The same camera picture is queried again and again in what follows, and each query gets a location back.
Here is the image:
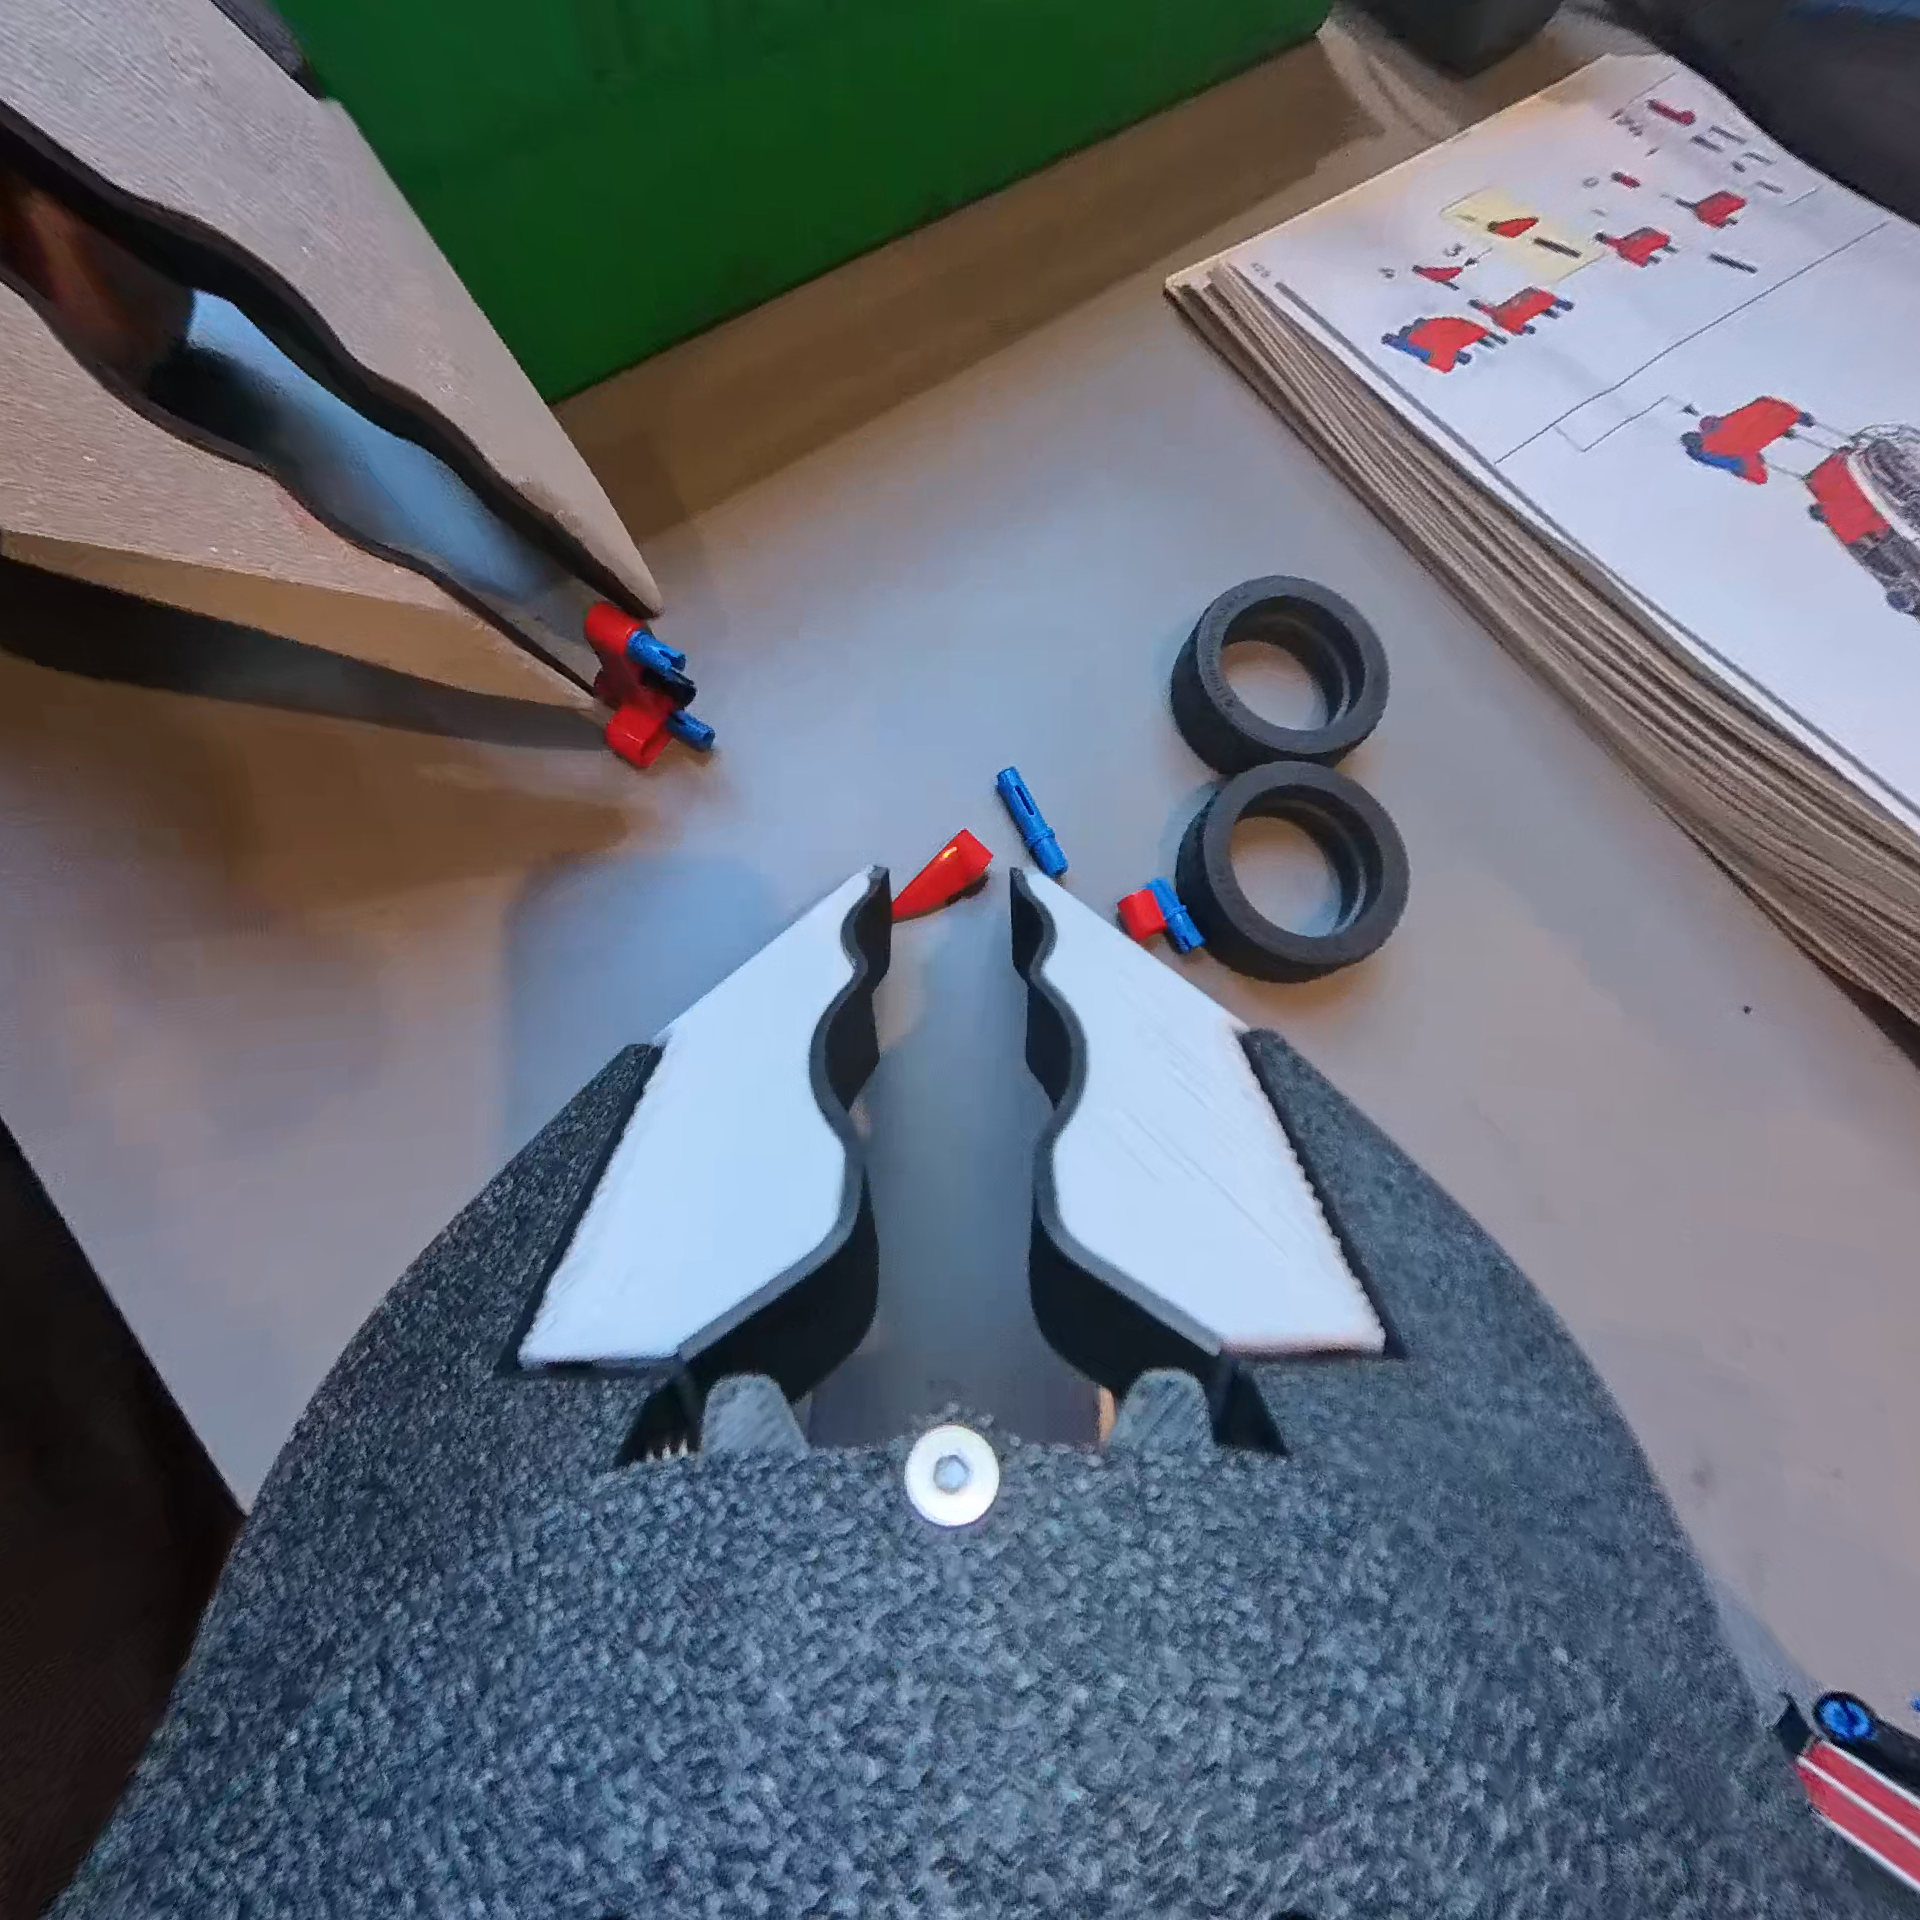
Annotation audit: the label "grey desk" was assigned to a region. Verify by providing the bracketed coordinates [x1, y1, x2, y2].
[0, 0, 1920, 1729]

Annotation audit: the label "open instruction booklet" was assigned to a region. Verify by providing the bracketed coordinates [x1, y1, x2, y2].
[1168, 53, 1920, 1021]

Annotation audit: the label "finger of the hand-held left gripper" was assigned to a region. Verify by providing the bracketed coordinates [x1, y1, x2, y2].
[0, 281, 606, 749]
[0, 0, 664, 619]

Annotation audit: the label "red beam assembly blue pins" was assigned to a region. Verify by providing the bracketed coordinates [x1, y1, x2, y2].
[586, 604, 719, 770]

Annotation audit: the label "black tumbler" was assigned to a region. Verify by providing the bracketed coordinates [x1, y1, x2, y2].
[1399, 0, 1566, 79]

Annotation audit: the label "black rubber tyre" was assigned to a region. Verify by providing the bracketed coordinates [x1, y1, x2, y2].
[1178, 762, 1413, 985]
[1171, 573, 1391, 775]

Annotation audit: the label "red curved wedge brick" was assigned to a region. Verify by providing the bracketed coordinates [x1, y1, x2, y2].
[893, 831, 995, 921]

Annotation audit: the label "green plastic bin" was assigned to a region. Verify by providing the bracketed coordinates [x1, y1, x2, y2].
[270, 0, 1337, 405]

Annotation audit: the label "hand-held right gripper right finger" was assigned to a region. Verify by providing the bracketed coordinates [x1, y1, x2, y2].
[1008, 871, 1391, 1370]

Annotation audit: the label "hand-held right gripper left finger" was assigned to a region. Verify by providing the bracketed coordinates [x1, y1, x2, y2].
[519, 866, 895, 1373]

